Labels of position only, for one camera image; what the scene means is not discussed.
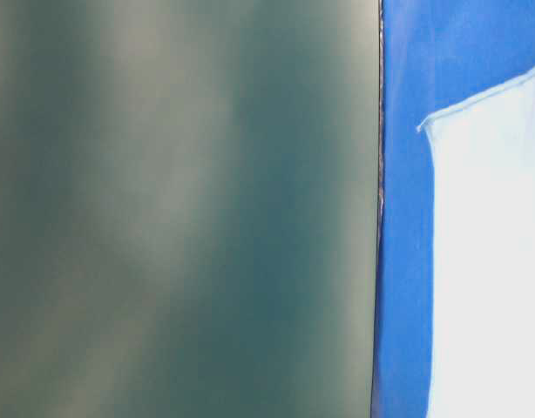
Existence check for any light blue towel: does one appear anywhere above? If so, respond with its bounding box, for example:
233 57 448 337
421 67 535 417

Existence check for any blue table cloth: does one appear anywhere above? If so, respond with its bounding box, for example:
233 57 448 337
371 1 535 417

